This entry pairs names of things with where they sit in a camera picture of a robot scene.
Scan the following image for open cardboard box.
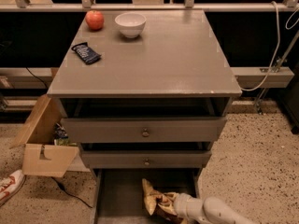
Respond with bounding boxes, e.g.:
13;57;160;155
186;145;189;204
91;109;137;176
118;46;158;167
10;95;84;177

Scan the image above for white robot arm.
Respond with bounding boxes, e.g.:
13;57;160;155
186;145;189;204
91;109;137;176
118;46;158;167
174;193;256;224

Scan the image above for brown chip bag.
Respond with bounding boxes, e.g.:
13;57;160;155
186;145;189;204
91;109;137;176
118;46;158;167
142;178;188;224

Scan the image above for red and white sneaker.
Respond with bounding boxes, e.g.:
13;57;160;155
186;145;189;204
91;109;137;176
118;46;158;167
0;170;25;206

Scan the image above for red apple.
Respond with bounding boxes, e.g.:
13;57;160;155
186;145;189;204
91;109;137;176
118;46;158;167
85;10;104;31

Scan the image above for dark blue snack packet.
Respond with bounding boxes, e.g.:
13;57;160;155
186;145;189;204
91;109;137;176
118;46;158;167
71;42;101;65

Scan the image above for white ceramic bowl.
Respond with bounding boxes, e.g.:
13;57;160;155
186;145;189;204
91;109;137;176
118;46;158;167
115;12;147;38

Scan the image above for green snack packets in box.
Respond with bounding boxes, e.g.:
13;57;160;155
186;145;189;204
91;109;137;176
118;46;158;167
54;123;77;147

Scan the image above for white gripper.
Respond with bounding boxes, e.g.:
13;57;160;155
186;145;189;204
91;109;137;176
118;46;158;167
174;193;206;224

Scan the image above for grey top drawer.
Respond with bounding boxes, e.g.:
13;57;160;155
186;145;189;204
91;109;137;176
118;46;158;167
61;117;226;143

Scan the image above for grey wooden drawer cabinet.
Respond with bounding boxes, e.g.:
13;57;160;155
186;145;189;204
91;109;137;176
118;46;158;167
47;9;243;224

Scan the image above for metal railing bar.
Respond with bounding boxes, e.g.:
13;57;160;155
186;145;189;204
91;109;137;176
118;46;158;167
0;3;299;12

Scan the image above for black cable on floor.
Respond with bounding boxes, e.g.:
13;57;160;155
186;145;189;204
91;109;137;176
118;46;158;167
50;176;93;209

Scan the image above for grey middle drawer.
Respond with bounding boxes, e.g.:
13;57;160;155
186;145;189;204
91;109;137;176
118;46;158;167
81;150;211;169

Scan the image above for grey open bottom drawer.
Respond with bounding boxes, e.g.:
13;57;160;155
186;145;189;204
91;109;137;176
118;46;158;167
90;169;199;224

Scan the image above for white hanging cable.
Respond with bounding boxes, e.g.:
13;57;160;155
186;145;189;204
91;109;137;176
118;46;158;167
239;1;282;92

